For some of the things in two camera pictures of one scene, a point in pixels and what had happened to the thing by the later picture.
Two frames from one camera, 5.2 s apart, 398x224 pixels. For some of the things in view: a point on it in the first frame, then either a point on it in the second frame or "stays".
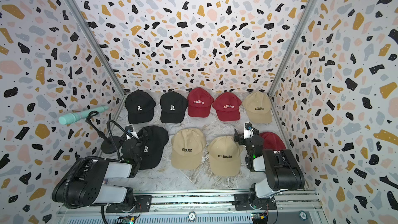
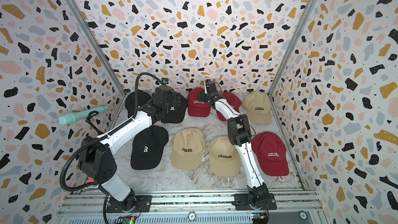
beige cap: x=258 y=107 stays
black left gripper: x=125 y=142 → x=175 y=98
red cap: x=227 y=105 stays
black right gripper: x=239 y=137 → x=202 y=95
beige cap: x=224 y=155 stays
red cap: x=199 y=100 stays
